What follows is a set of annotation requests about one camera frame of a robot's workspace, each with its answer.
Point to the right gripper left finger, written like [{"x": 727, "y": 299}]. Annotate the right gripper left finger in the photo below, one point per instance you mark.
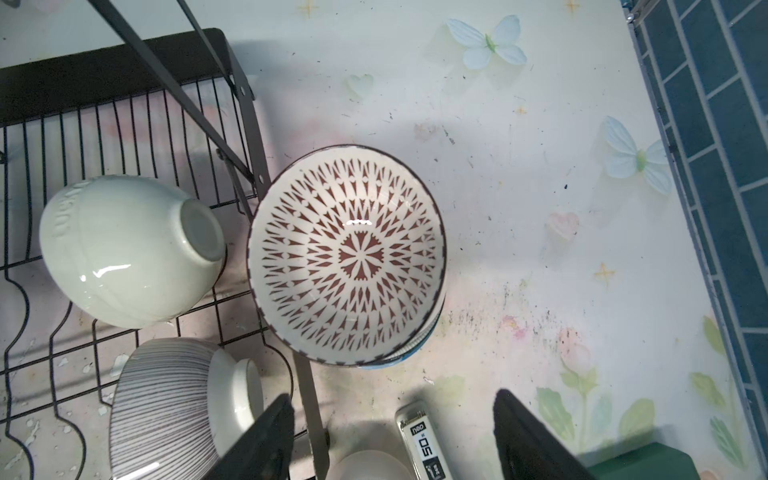
[{"x": 264, "y": 451}]

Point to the brown striped ceramic bowl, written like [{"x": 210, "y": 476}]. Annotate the brown striped ceramic bowl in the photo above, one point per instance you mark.
[{"x": 180, "y": 405}]

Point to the cream ceramic bowl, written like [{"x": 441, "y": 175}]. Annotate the cream ceramic bowl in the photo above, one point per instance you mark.
[{"x": 131, "y": 251}]

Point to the black wire dish rack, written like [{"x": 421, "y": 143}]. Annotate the black wire dish rack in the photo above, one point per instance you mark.
[{"x": 170, "y": 114}]

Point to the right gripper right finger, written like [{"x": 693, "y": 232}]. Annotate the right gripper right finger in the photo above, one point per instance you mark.
[{"x": 526, "y": 449}]

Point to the green sponge pad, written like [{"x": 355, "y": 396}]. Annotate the green sponge pad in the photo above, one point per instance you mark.
[{"x": 654, "y": 461}]

